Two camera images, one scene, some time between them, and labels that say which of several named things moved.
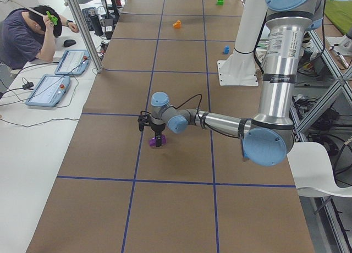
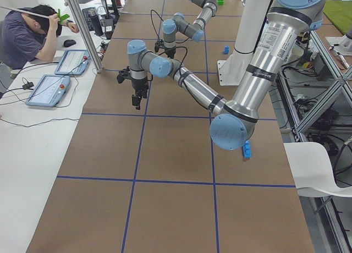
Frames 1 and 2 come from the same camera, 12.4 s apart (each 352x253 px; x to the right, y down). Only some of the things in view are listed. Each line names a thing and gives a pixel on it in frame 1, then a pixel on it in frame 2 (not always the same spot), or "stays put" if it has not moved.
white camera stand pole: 239,69 stays put
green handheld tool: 53,18 → 62,17
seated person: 28,33 stays put
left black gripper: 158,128 → 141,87
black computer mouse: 69,43 stays put
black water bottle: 95,22 stays put
